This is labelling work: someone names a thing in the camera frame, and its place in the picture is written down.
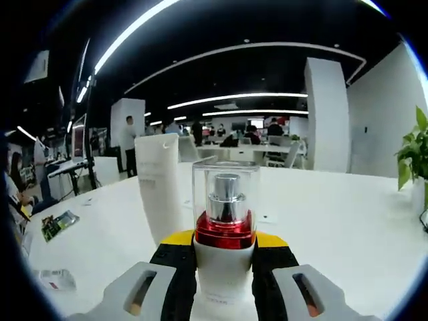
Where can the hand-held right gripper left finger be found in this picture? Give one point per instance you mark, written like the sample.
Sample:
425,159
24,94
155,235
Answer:
174,267

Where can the potted green plant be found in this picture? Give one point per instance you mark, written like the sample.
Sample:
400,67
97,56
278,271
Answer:
413,150

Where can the row of white desks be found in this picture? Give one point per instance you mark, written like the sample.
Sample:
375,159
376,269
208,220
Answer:
240,152

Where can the long ceiling light strip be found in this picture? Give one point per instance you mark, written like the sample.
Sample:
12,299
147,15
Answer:
127,31

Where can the white office chair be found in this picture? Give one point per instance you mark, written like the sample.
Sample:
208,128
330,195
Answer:
187,148

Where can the red-collared skincare bottle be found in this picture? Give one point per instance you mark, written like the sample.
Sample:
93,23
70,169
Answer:
224,237

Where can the white skincare pump bottle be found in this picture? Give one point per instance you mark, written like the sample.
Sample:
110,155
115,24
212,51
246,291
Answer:
55,281

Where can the black stand pole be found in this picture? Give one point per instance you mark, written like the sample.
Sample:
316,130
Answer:
89,140

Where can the curved ceiling light strip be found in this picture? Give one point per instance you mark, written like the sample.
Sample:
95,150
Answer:
234,96
261,111

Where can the white cabinet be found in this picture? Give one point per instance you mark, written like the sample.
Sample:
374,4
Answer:
107,170

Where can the white skincare tube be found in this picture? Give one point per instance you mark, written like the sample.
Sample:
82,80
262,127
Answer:
155,187

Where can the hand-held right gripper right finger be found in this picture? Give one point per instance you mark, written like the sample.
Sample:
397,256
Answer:
274,267

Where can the ceiling air conditioner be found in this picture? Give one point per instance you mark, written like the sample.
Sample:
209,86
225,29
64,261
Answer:
38,67

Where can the green black skincare sachet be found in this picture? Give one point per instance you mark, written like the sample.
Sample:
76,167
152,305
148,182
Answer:
61,222

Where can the black-legged desk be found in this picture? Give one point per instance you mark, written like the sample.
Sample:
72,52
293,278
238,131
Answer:
63,168

